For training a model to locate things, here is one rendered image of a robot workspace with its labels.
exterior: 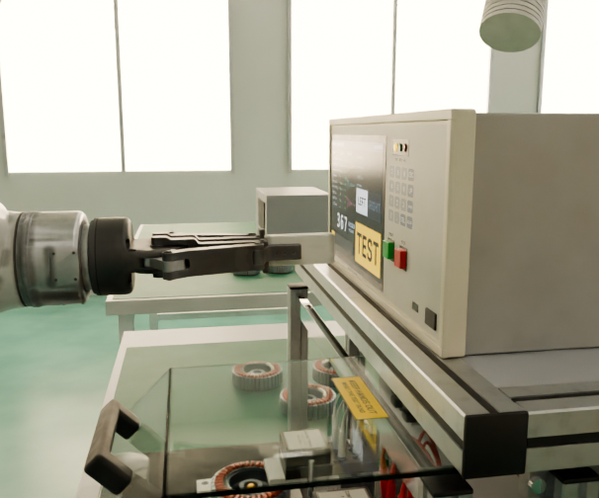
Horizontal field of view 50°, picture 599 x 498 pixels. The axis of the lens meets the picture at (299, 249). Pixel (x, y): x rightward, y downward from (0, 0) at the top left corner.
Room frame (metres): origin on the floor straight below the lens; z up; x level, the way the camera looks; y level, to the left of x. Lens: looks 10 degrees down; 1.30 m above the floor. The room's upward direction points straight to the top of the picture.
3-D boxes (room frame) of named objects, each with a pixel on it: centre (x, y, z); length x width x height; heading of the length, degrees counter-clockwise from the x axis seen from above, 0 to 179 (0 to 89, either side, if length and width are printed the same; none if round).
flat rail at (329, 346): (0.74, -0.05, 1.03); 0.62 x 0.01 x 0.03; 10
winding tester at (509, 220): (0.76, -0.27, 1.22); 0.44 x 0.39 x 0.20; 10
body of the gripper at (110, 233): (0.62, 0.15, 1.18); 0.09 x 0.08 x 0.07; 100
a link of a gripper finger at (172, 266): (0.58, 0.13, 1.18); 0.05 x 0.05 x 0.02; 8
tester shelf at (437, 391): (0.78, -0.27, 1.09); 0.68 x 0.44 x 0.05; 10
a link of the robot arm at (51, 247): (0.60, 0.23, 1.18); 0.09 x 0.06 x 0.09; 10
